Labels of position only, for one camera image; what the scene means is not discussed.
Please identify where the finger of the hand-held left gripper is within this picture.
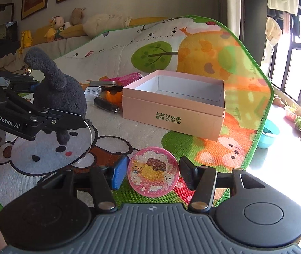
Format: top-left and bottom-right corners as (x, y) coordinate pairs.
(5, 91), (85, 127)
(0, 69), (40, 93)

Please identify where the pink round toy plate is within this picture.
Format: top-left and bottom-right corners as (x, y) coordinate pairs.
(127, 148), (179, 197)

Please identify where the black window frame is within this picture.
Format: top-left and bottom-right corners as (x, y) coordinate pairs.
(271, 13), (301, 112)

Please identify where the colourful cartoon play mat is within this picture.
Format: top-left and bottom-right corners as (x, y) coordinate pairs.
(0, 15), (275, 217)

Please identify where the grey sofa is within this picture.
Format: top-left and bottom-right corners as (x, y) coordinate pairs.
(16, 16), (172, 59)

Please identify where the orange plastic toy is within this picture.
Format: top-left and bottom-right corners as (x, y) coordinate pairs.
(100, 88), (123, 104)

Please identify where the brown plush animal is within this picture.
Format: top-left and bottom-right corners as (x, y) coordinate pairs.
(70, 7), (88, 26)

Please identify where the cream hanging garment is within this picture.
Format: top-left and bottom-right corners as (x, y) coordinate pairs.
(265, 17), (283, 46)

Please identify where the yellow cushion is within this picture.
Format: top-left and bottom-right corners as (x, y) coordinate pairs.
(60, 24), (88, 39)

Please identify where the pink toy net racket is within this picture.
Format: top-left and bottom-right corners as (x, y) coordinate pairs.
(108, 72), (144, 84)

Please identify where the grey metal tin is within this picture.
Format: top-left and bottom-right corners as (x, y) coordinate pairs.
(89, 80), (123, 87)

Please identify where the blue plastic basin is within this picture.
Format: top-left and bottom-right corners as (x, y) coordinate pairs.
(257, 119), (280, 149)

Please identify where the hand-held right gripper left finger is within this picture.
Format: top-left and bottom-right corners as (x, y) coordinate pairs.
(36, 156), (129, 213)

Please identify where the pink cardboard box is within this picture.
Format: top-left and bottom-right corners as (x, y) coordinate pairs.
(121, 69), (225, 142)

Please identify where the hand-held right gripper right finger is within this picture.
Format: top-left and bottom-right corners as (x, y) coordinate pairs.
(179, 156), (268, 213)

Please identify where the black plush toy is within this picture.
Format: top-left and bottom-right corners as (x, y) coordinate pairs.
(23, 46), (93, 162)

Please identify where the black cylindrical object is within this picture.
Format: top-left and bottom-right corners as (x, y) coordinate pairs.
(94, 97), (121, 115)

